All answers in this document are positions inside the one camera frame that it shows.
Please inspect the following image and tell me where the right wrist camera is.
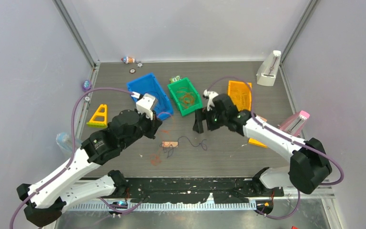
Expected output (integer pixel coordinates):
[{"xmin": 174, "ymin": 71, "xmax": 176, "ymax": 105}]
[{"xmin": 203, "ymin": 89, "xmax": 219, "ymax": 111}]

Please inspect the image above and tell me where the green plastic bin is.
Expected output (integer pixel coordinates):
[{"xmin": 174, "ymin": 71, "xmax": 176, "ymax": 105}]
[{"xmin": 167, "ymin": 77, "xmax": 203, "ymax": 116}]

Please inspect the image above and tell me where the yellow triangular toy right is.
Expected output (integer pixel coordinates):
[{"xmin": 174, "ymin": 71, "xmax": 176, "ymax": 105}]
[{"xmin": 248, "ymin": 138, "xmax": 267, "ymax": 148}]

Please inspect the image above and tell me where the yellow triangular toy left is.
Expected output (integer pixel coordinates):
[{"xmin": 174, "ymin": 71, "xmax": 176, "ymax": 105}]
[{"xmin": 86, "ymin": 104, "xmax": 108, "ymax": 128}]

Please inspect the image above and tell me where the small toy figurine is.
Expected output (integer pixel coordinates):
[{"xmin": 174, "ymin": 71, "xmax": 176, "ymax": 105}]
[{"xmin": 121, "ymin": 56, "xmax": 135, "ymax": 64}]

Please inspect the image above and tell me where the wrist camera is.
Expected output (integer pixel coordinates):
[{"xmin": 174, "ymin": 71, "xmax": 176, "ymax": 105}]
[
  {"xmin": 203, "ymin": 89, "xmax": 219, "ymax": 111},
  {"xmin": 135, "ymin": 93, "xmax": 158, "ymax": 120}
]

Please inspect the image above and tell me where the blue plastic bin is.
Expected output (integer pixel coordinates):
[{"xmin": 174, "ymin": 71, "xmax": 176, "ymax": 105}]
[{"xmin": 126, "ymin": 73, "xmax": 173, "ymax": 121}]

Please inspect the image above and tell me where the small wooden block right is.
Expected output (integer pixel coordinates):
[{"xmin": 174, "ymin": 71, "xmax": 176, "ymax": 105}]
[{"xmin": 256, "ymin": 116, "xmax": 267, "ymax": 123}]

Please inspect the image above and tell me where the orange cable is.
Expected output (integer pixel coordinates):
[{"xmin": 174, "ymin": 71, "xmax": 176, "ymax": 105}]
[{"xmin": 150, "ymin": 90, "xmax": 203, "ymax": 167}]

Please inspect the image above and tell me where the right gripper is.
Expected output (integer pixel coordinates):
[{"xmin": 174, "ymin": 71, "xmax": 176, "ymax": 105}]
[{"xmin": 193, "ymin": 105, "xmax": 227, "ymax": 134}]

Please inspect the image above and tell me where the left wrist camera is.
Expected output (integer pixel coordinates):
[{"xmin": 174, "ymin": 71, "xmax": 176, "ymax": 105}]
[{"xmin": 135, "ymin": 93, "xmax": 158, "ymax": 120}]

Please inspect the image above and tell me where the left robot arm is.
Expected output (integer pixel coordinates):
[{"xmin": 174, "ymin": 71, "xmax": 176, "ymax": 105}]
[{"xmin": 17, "ymin": 110, "xmax": 163, "ymax": 227}]

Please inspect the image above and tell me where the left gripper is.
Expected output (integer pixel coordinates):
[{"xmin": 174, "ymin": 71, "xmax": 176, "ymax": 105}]
[{"xmin": 121, "ymin": 107, "xmax": 163, "ymax": 149}]

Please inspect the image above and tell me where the green gear toy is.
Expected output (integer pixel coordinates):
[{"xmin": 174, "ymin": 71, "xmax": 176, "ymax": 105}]
[{"xmin": 170, "ymin": 75, "xmax": 182, "ymax": 83}]

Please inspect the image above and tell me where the yellow triangular toy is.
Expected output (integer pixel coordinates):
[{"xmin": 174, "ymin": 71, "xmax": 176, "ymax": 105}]
[
  {"xmin": 86, "ymin": 104, "xmax": 108, "ymax": 128},
  {"xmin": 248, "ymin": 138, "xmax": 267, "ymax": 148}
]

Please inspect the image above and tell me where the yellow cable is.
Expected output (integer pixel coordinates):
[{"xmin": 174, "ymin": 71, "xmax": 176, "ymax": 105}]
[{"xmin": 230, "ymin": 83, "xmax": 252, "ymax": 110}]

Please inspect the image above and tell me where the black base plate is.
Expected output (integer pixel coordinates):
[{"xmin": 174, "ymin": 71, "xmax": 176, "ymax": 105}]
[{"xmin": 109, "ymin": 177, "xmax": 284, "ymax": 204}]

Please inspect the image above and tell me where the clear blue plastic container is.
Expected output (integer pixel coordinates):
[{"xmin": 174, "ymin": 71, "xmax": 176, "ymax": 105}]
[{"xmin": 56, "ymin": 132, "xmax": 73, "ymax": 159}]

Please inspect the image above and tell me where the pink metronome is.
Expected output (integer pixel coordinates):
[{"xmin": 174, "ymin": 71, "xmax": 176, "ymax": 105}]
[{"xmin": 279, "ymin": 110, "xmax": 310, "ymax": 137}]

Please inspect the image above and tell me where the orange plastic bin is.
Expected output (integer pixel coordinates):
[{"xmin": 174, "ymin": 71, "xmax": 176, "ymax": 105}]
[{"xmin": 227, "ymin": 80, "xmax": 252, "ymax": 111}]

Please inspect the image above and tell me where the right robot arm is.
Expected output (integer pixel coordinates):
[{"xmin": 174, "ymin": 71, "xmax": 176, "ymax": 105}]
[{"xmin": 193, "ymin": 90, "xmax": 332, "ymax": 196}]

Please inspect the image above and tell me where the white metronome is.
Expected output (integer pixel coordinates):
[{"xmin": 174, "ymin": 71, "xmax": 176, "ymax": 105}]
[{"xmin": 256, "ymin": 50, "xmax": 282, "ymax": 86}]

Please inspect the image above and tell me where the purple round toy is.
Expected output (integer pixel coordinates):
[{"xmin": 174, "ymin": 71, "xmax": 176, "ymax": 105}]
[{"xmin": 82, "ymin": 80, "xmax": 92, "ymax": 92}]

